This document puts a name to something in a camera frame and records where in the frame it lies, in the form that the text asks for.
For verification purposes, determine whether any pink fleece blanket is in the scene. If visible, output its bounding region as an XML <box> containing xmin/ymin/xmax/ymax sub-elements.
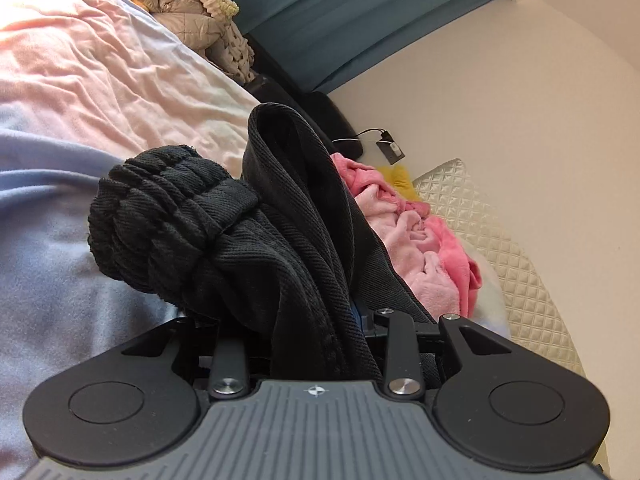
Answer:
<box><xmin>330</xmin><ymin>152</ymin><xmax>483</xmax><ymax>318</ymax></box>

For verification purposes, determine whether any black armchair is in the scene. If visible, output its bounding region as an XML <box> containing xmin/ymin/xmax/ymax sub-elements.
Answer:
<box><xmin>245</xmin><ymin>35</ymin><xmax>366</xmax><ymax>158</ymax></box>

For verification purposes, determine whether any cream quilted pillow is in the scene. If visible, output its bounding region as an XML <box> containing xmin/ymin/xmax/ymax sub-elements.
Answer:
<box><xmin>410</xmin><ymin>157</ymin><xmax>586</xmax><ymax>376</ymax></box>

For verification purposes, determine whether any blue curtain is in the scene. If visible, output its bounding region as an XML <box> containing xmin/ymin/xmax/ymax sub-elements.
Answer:
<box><xmin>192</xmin><ymin>0</ymin><xmax>513</xmax><ymax>93</ymax></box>

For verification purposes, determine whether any black jacket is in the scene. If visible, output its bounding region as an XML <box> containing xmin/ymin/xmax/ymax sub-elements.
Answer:
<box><xmin>87</xmin><ymin>102</ymin><xmax>441</xmax><ymax>381</ymax></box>

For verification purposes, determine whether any wall socket with charger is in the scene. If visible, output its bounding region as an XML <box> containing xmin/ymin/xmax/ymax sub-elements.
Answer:
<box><xmin>375</xmin><ymin>130</ymin><xmax>403</xmax><ymax>165</ymax></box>

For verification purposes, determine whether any white pillow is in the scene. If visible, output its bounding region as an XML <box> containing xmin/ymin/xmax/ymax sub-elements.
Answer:
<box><xmin>457</xmin><ymin>240</ymin><xmax>512</xmax><ymax>338</ymax></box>

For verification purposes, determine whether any beige down jacket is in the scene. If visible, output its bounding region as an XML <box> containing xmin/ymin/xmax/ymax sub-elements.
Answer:
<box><xmin>90</xmin><ymin>0</ymin><xmax>226</xmax><ymax>53</ymax></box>

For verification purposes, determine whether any cream knitted blanket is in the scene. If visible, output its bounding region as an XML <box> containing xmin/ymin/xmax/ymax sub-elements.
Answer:
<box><xmin>197</xmin><ymin>0</ymin><xmax>256</xmax><ymax>83</ymax></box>

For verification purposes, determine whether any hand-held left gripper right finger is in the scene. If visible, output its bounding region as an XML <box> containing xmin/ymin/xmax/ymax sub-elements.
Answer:
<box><xmin>351</xmin><ymin>300</ymin><xmax>511</xmax><ymax>400</ymax></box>

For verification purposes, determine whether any yellow plush toy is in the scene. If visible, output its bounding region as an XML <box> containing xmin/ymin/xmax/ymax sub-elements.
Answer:
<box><xmin>375</xmin><ymin>164</ymin><xmax>416</xmax><ymax>202</ymax></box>

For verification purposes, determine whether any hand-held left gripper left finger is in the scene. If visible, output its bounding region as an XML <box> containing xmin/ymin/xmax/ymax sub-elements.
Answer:
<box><xmin>120</xmin><ymin>316</ymin><xmax>251</xmax><ymax>402</ymax></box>

